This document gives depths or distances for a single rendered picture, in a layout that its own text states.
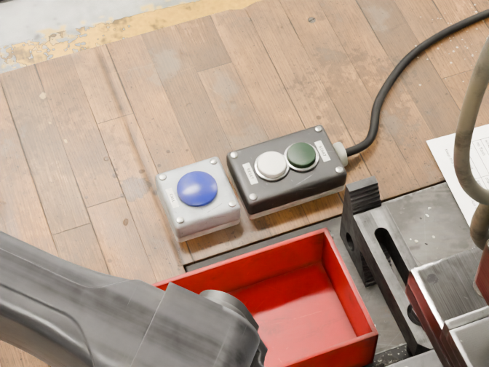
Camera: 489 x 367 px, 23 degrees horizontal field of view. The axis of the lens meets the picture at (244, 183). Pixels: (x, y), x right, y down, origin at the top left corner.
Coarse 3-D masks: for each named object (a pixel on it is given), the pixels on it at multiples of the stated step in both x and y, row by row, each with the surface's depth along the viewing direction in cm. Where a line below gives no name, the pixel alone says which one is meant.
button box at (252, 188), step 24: (456, 24) 132; (384, 96) 127; (264, 144) 120; (288, 144) 120; (312, 144) 120; (336, 144) 121; (360, 144) 122; (240, 168) 119; (288, 168) 118; (312, 168) 119; (336, 168) 119; (240, 192) 119; (264, 192) 117; (288, 192) 117; (312, 192) 119; (336, 192) 121
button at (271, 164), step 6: (264, 156) 119; (270, 156) 119; (276, 156) 119; (282, 156) 119; (258, 162) 118; (264, 162) 118; (270, 162) 118; (276, 162) 118; (282, 162) 118; (258, 168) 118; (264, 168) 118; (270, 168) 118; (276, 168) 118; (282, 168) 118; (264, 174) 118; (270, 174) 117; (276, 174) 118
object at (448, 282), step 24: (432, 264) 88; (456, 264) 88; (408, 288) 90; (432, 288) 87; (456, 288) 87; (432, 312) 86; (456, 312) 86; (480, 312) 81; (432, 336) 88; (456, 336) 81; (480, 336) 81; (456, 360) 81; (480, 360) 80
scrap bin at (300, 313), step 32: (256, 256) 110; (288, 256) 112; (320, 256) 115; (160, 288) 108; (192, 288) 111; (224, 288) 113; (256, 288) 114; (288, 288) 114; (320, 288) 114; (352, 288) 108; (256, 320) 112; (288, 320) 112; (320, 320) 112; (352, 320) 111; (288, 352) 110; (320, 352) 104; (352, 352) 106
